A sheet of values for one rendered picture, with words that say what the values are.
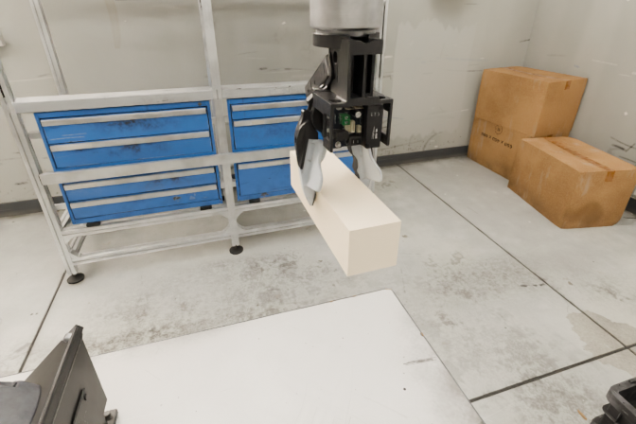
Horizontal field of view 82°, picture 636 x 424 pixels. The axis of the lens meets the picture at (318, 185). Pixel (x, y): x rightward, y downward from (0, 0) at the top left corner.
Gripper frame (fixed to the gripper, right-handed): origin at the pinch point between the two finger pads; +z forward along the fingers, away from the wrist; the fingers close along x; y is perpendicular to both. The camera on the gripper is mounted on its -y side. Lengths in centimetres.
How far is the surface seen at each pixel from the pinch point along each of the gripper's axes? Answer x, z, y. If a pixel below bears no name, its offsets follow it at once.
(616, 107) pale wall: 260, 43, -130
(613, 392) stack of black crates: 56, 48, 15
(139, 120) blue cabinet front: -41, 27, -141
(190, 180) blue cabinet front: -24, 60, -140
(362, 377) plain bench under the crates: 5.4, 37.9, 2.3
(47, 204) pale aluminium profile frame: -87, 62, -140
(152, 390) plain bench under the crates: -30.4, 37.9, -7.2
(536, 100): 217, 42, -158
